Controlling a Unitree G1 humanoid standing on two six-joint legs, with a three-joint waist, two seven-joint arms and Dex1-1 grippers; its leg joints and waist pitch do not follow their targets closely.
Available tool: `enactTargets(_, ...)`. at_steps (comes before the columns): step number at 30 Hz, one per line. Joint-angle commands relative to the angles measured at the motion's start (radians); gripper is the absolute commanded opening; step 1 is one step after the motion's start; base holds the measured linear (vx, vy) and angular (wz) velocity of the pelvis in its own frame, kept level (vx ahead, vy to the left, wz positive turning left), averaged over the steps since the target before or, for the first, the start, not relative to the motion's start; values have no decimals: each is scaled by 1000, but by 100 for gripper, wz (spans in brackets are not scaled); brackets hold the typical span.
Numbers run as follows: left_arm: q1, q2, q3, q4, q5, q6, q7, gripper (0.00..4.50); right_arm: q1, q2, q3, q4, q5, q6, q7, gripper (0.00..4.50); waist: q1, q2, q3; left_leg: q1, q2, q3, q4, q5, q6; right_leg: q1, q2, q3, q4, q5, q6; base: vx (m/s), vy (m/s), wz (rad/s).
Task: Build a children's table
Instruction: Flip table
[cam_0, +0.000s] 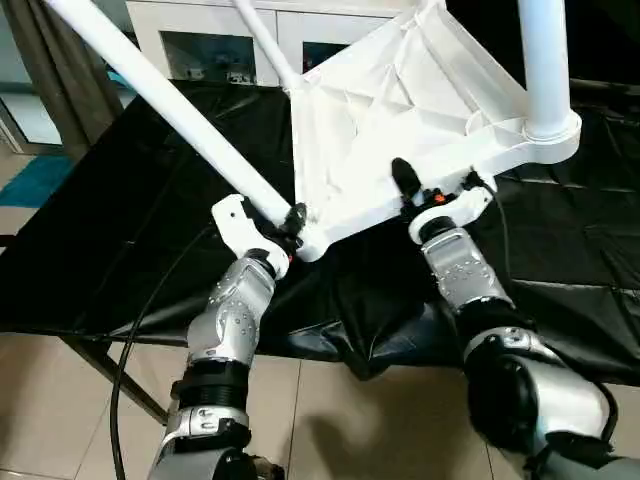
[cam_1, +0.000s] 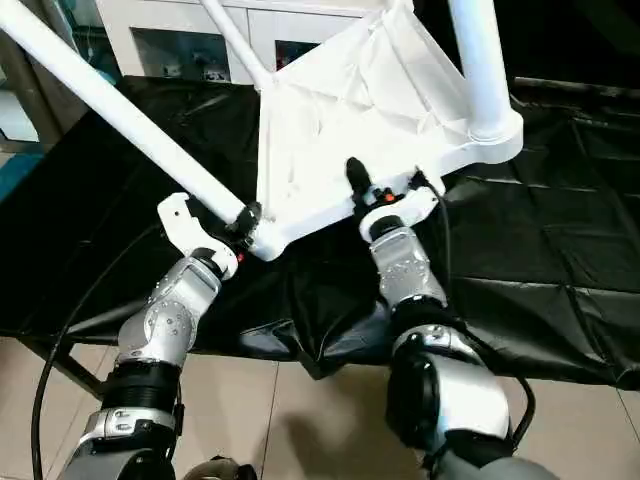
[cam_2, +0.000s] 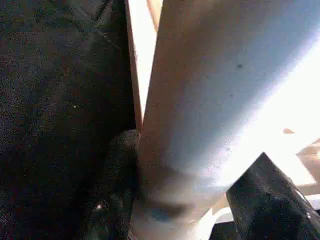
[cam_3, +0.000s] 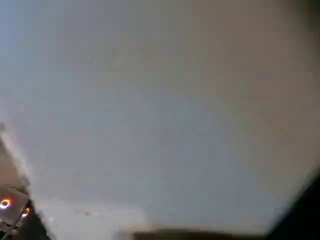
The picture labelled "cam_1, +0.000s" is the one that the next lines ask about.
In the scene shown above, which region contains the white plastic table leg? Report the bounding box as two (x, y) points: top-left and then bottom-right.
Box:
(0, 0), (261, 232)
(199, 0), (275, 92)
(446, 0), (525, 146)

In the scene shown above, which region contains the black mat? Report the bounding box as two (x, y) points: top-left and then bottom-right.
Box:
(0, 74), (640, 389)

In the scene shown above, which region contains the white glass-door cabinet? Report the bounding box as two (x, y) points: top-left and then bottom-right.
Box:
(94, 0), (381, 87)

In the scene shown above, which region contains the white plastic table top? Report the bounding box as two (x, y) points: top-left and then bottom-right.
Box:
(252, 0), (525, 262)

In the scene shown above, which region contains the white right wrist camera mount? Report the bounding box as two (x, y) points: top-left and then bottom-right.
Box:
(359, 172), (446, 246)

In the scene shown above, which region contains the dark low bench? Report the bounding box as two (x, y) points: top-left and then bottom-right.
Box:
(512, 77), (640, 109)

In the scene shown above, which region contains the black folding table frame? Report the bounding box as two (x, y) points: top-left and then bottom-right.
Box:
(29, 339), (109, 401)

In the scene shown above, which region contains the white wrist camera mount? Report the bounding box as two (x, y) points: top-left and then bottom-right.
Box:
(157, 192), (240, 281)
(359, 172), (446, 246)

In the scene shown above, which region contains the black speaker with gold label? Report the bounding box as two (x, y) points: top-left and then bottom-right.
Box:
(499, 0), (640, 86)

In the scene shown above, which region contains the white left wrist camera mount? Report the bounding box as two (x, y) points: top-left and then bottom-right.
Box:
(157, 192), (240, 281)

